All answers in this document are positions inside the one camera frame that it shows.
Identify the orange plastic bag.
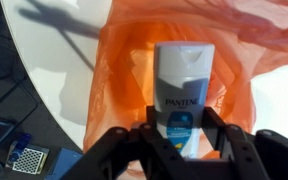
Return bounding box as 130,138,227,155
82,0,288,176

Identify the checkerboard calibration board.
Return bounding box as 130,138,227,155
5,139,51,175

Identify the small blue plastic part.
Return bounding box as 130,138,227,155
7,132,33,164

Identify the white Pantene bottle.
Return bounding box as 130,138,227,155
152,40,216,159

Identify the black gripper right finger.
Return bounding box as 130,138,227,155
202,106,288,180

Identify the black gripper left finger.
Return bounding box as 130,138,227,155
60,105,188,180

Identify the blue flat box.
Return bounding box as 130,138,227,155
45,148,84,180

